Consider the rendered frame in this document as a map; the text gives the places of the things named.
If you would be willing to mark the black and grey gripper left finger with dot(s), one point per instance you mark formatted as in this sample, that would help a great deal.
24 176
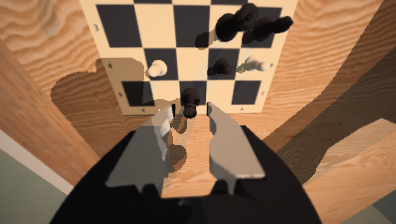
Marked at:
140 158

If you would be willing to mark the black and cream chessboard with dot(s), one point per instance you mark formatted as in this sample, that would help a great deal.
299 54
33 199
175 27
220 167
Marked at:
131 34

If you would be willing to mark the white chess pawn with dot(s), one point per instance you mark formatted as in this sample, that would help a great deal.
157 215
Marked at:
159 69
254 63

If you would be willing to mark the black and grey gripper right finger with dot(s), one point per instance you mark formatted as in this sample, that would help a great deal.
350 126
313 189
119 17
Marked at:
253 170

